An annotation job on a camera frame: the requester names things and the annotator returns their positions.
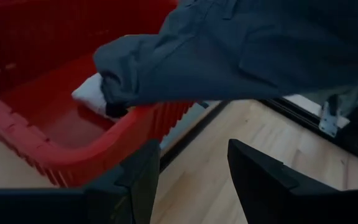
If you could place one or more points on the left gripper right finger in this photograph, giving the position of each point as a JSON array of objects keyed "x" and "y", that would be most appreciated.
[{"x": 259, "y": 186}]

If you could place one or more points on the dark grey shorts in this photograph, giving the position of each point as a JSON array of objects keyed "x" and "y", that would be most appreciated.
[{"x": 228, "y": 56}]

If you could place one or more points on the light orange wooden table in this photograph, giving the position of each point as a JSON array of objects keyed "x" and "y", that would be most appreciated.
[{"x": 5, "y": 161}]

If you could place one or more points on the red plastic laundry bin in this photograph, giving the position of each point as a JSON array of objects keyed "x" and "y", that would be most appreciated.
[{"x": 26, "y": 46}]

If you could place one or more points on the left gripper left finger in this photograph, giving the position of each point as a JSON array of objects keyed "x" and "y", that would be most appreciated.
[{"x": 135, "y": 186}]

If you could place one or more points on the white garment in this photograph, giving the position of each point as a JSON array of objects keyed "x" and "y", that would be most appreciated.
[{"x": 89, "y": 93}]

